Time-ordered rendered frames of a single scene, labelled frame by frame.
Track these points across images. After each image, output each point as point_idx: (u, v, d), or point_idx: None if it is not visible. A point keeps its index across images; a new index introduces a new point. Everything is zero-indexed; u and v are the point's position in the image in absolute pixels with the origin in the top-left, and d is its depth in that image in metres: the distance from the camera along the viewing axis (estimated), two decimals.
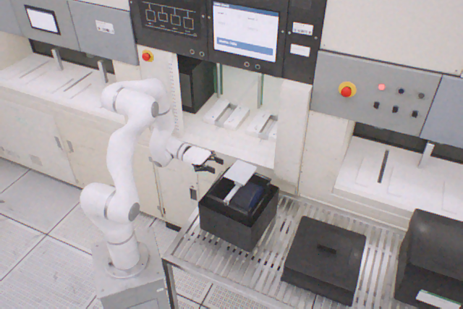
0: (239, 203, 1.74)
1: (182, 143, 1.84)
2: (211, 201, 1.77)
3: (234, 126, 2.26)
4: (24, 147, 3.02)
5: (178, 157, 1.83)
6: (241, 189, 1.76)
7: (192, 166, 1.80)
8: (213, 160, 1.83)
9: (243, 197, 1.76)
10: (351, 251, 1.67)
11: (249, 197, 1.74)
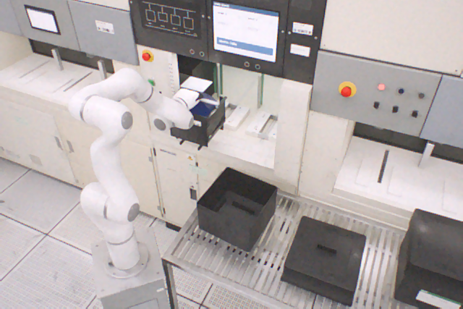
0: (213, 104, 1.99)
1: (173, 100, 1.77)
2: (208, 122, 1.91)
3: (234, 126, 2.26)
4: (24, 147, 3.02)
5: None
6: None
7: (196, 102, 1.85)
8: None
9: None
10: (351, 251, 1.67)
11: (209, 95, 2.01)
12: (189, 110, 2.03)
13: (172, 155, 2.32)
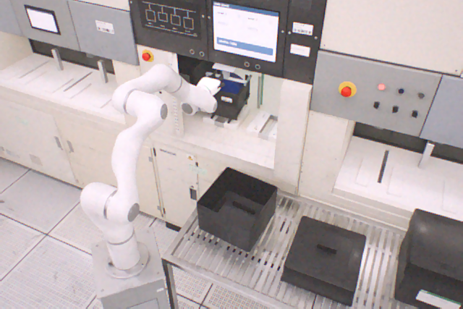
0: (239, 82, 2.24)
1: (199, 87, 1.97)
2: (238, 98, 2.16)
3: (234, 126, 2.26)
4: (24, 147, 3.02)
5: None
6: None
7: (218, 89, 2.05)
8: None
9: None
10: (351, 251, 1.67)
11: (236, 74, 2.25)
12: None
13: (172, 155, 2.32)
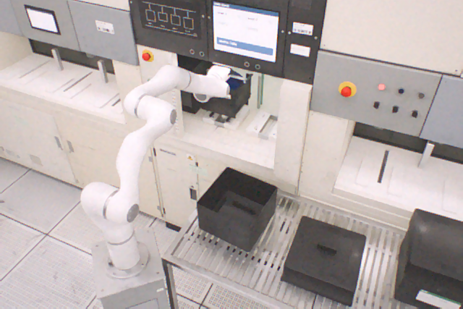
0: (240, 80, 2.22)
1: (210, 74, 1.99)
2: (237, 95, 2.13)
3: (234, 126, 2.26)
4: (24, 147, 3.02)
5: None
6: None
7: (228, 77, 2.08)
8: None
9: None
10: (351, 251, 1.67)
11: (236, 73, 2.24)
12: None
13: (172, 155, 2.32)
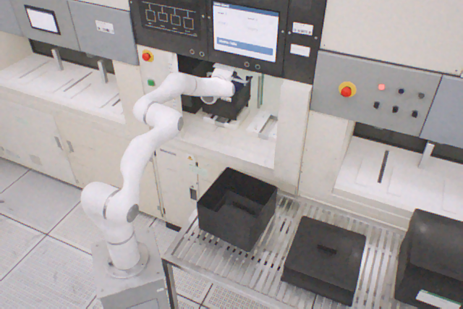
0: (240, 83, 2.25)
1: (215, 76, 2.04)
2: (238, 98, 2.16)
3: (234, 126, 2.27)
4: (24, 147, 3.02)
5: None
6: None
7: (231, 78, 2.13)
8: None
9: None
10: (351, 251, 1.67)
11: (236, 76, 2.27)
12: None
13: (172, 155, 2.32)
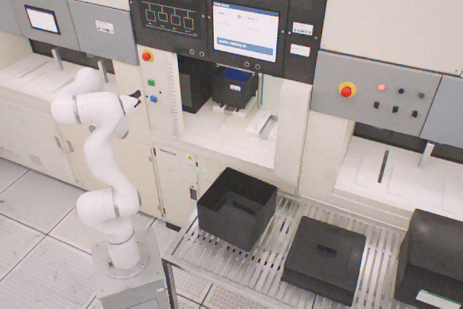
0: (248, 73, 2.33)
1: None
2: (247, 87, 2.25)
3: (242, 114, 2.35)
4: (24, 147, 3.02)
5: None
6: None
7: (135, 108, 1.90)
8: None
9: None
10: (351, 251, 1.67)
11: None
12: (228, 78, 2.37)
13: (172, 155, 2.32)
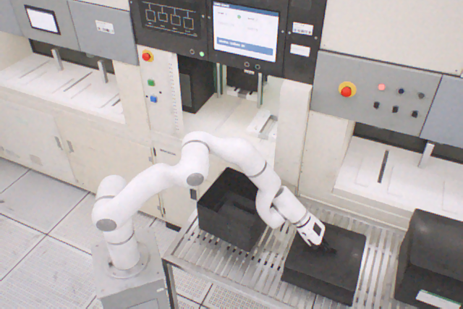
0: None
1: None
2: None
3: (255, 97, 2.49)
4: (24, 147, 3.02)
5: None
6: None
7: (317, 221, 1.67)
8: (322, 242, 1.64)
9: None
10: (351, 251, 1.67)
11: None
12: None
13: (172, 155, 2.32)
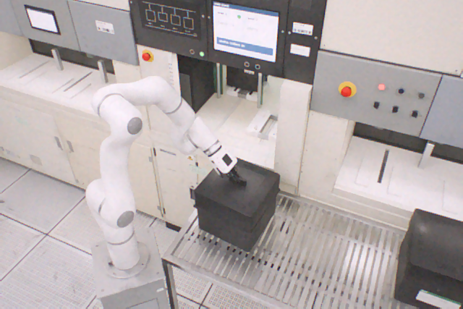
0: None
1: None
2: None
3: (255, 97, 2.49)
4: (24, 147, 3.02)
5: None
6: None
7: (231, 154, 1.77)
8: (231, 173, 1.74)
9: None
10: (261, 185, 1.75)
11: None
12: None
13: (172, 155, 2.32)
